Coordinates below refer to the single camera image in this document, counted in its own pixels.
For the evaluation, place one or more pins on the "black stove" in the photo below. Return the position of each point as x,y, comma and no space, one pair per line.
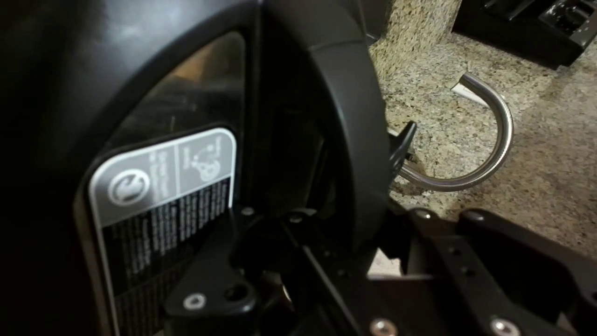
549,31

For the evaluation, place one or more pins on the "curved steel faucet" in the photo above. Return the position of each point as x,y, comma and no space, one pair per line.
459,164

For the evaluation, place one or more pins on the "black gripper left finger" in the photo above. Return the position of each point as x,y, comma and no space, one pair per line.
273,274

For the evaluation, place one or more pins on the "black cooker lid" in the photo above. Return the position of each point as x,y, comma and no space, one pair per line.
129,127

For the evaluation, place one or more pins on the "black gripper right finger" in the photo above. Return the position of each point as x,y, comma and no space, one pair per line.
484,274

